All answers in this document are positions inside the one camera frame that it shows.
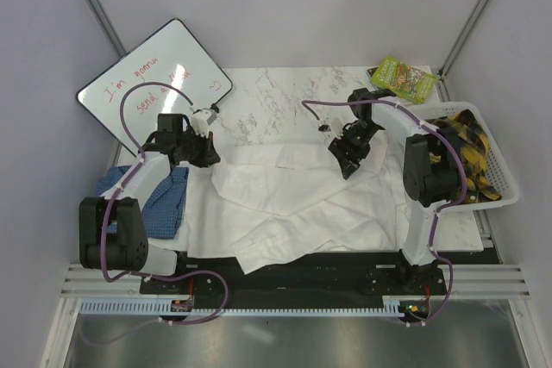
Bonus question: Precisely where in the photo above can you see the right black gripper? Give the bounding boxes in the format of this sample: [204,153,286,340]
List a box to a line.
[329,120,381,180]

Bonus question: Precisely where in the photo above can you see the green book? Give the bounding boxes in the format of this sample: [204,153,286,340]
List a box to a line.
[367,56,437,104]

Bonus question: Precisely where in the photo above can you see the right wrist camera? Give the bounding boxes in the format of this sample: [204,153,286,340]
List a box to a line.
[318,117,343,136]

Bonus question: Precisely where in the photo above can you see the white dry-erase board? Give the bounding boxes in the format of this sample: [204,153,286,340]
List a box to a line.
[76,18,233,155]

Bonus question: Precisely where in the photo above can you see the white slotted cable duct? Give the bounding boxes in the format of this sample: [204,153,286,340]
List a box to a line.
[78,296,430,317]

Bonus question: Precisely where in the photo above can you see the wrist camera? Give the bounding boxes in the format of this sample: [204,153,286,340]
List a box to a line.
[318,117,343,136]
[190,109,217,137]

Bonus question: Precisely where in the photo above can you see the white long sleeve shirt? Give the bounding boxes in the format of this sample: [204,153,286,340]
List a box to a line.
[183,132,409,273]

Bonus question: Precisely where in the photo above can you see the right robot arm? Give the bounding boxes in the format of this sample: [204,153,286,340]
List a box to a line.
[329,88,467,294]

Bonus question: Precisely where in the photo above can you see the white plastic basket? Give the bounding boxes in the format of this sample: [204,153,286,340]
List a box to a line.
[391,102,519,213]

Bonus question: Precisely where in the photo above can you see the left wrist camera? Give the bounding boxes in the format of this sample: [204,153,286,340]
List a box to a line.
[190,109,217,137]

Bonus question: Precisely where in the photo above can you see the yellow black plaid shirt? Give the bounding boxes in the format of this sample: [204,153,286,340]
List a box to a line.
[429,109,502,204]

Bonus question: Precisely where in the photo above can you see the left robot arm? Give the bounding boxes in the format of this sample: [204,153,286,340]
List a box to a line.
[78,109,221,293]

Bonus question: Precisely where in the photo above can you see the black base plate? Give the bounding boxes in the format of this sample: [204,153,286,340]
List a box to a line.
[138,250,449,309]

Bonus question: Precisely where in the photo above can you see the blue checkered folded shirt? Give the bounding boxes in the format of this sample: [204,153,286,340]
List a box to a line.
[94,165,189,240]

